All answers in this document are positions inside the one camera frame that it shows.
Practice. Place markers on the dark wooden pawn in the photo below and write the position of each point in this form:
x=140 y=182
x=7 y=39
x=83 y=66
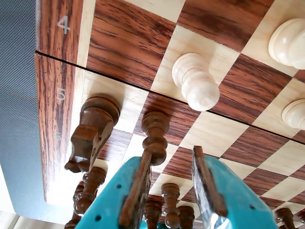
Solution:
x=302 y=217
x=284 y=218
x=171 y=202
x=89 y=190
x=155 y=143

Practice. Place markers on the light wooden pawn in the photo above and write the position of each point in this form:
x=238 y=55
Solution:
x=197 y=81
x=295 y=114

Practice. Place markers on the dark wooden king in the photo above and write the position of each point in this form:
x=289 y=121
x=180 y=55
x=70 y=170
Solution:
x=186 y=217

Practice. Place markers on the wooden chessboard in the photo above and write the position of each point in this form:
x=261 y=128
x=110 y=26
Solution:
x=131 y=47

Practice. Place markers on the light wooden knight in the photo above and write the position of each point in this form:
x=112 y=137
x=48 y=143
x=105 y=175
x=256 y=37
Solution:
x=288 y=43

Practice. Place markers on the dark wooden bishop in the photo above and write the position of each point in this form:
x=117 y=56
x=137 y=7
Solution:
x=152 y=212

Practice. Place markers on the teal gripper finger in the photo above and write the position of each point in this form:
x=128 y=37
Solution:
x=233 y=205
x=112 y=202

